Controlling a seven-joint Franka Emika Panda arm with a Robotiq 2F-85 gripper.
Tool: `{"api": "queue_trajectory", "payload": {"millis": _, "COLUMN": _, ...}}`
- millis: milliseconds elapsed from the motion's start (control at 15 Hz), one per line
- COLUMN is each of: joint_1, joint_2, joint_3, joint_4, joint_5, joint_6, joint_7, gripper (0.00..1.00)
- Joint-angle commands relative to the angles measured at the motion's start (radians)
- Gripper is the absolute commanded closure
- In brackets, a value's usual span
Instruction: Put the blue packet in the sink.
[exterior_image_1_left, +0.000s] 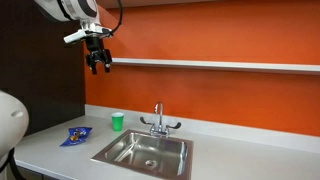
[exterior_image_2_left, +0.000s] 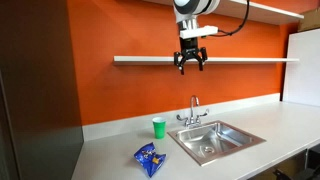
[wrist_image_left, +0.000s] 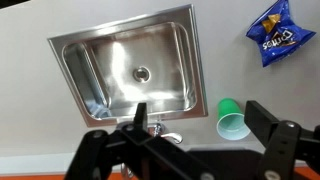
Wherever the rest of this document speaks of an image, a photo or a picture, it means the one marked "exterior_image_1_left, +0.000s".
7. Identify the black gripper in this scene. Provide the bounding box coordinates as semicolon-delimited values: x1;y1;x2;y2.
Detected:
85;35;113;76

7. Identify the blue snack packet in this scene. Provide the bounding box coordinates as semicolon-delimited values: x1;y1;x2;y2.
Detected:
59;126;93;148

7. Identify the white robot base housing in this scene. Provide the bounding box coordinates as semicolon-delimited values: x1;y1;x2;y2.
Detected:
0;89;30;168

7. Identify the stainless steel sink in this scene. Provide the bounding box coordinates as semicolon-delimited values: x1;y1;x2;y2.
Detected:
90;129;195;180

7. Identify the green plastic cup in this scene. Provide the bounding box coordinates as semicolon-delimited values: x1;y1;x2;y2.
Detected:
110;111;125;132

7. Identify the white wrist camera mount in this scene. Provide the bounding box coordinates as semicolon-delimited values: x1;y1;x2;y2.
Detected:
63;27;114;45

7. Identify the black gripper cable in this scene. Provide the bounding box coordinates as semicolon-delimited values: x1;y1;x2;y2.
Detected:
111;0;124;35

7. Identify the chrome faucet with black handles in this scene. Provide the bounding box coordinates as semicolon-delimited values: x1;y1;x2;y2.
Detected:
139;101;183;138

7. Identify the white wall rail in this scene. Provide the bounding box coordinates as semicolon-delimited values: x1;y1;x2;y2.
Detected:
111;57;320;76

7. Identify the black base cable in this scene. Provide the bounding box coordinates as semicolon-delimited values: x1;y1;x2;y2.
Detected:
0;148;27;180

